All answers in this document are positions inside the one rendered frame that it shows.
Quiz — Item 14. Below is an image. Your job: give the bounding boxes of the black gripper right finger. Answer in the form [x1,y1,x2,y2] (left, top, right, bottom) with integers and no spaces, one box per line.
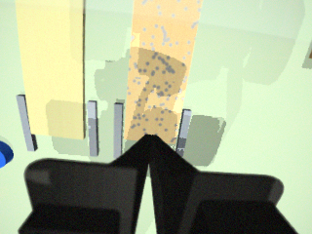
[149,135,285,234]

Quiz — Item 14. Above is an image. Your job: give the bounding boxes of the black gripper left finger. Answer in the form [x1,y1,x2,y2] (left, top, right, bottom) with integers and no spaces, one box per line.
[23,134,152,234]

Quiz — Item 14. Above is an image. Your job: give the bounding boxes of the orange strip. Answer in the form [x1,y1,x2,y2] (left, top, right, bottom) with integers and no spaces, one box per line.
[124,19,198,144]

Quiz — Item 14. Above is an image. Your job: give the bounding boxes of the pale yellow flat strip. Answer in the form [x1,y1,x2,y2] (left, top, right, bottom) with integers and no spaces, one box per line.
[16,8,86,140]

